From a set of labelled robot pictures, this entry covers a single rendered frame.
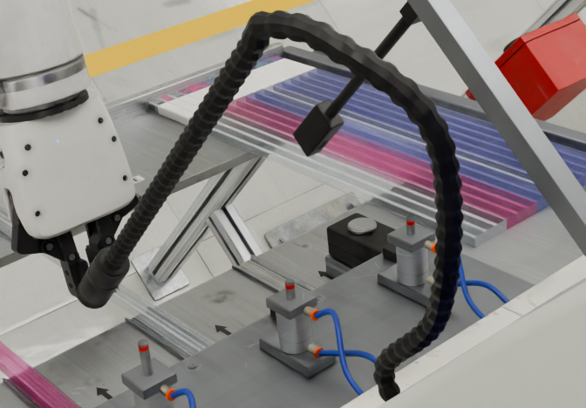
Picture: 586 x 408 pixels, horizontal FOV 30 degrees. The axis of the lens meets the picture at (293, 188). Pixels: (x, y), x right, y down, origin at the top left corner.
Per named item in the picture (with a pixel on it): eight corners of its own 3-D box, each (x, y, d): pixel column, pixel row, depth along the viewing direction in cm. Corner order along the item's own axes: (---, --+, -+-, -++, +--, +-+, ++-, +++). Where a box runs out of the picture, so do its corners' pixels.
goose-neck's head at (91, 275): (69, 287, 58) (89, 253, 54) (98, 274, 59) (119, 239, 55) (85, 316, 57) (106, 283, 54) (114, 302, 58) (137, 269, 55)
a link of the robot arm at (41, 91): (2, 86, 82) (12, 124, 83) (101, 53, 87) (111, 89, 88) (-42, 80, 89) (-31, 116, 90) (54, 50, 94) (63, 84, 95)
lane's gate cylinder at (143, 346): (140, 374, 64) (134, 342, 63) (150, 370, 64) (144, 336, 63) (146, 378, 64) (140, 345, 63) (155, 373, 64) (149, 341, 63)
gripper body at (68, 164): (1, 114, 83) (42, 248, 87) (115, 75, 89) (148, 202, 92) (-38, 107, 89) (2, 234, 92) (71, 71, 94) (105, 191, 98)
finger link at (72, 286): (44, 244, 89) (66, 317, 91) (78, 229, 91) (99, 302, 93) (27, 238, 92) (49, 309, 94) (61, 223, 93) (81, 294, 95)
